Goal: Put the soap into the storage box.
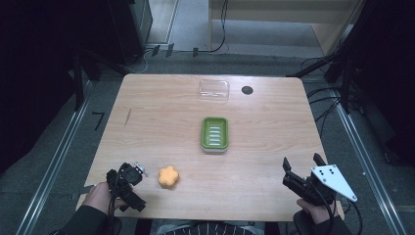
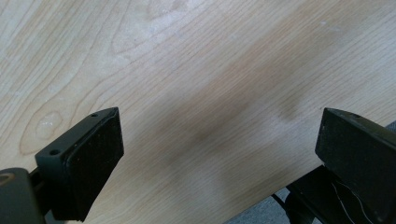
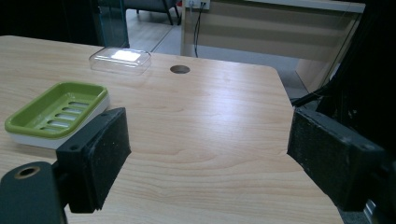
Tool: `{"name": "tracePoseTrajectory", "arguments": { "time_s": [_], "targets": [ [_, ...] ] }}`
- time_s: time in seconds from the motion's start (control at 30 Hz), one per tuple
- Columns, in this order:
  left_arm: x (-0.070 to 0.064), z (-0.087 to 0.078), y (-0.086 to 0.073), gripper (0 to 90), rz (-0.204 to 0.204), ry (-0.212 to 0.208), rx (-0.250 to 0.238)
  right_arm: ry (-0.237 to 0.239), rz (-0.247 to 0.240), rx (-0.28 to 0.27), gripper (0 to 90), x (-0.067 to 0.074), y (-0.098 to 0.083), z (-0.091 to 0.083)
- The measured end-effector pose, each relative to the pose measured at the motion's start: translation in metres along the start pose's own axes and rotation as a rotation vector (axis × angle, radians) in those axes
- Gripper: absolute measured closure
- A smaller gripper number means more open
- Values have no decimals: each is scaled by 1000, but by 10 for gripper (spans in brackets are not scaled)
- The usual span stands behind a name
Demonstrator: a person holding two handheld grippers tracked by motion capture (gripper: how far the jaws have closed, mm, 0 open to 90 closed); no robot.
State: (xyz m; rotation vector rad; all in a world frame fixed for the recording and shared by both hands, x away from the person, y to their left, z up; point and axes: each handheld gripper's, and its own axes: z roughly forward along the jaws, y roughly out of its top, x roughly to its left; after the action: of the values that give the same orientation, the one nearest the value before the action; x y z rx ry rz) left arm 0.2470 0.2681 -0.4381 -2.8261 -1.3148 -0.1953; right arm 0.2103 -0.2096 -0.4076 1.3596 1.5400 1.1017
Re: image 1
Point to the person's right hand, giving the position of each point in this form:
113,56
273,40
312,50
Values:
315,211

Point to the clear plastic container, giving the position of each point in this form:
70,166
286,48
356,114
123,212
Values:
214,89

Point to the green soap dish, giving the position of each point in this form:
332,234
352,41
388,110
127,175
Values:
214,133

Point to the person's striped clothing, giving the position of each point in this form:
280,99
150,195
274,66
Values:
208,228

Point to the light wooden furniture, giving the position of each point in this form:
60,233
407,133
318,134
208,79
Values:
284,19

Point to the black round table grommet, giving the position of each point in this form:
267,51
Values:
247,90

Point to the dark cabinet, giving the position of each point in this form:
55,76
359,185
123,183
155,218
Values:
130,29

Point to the metal floor rail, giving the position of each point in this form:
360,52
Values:
368,166
55,163

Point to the person's left hand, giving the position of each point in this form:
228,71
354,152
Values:
99,197

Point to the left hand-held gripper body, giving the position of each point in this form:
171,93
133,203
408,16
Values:
125,192

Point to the orange flower-shaped soap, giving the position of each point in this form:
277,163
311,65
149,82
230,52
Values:
168,176

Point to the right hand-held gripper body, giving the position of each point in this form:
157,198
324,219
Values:
321,184

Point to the black metal stand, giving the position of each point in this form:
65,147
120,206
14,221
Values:
80,78
339,62

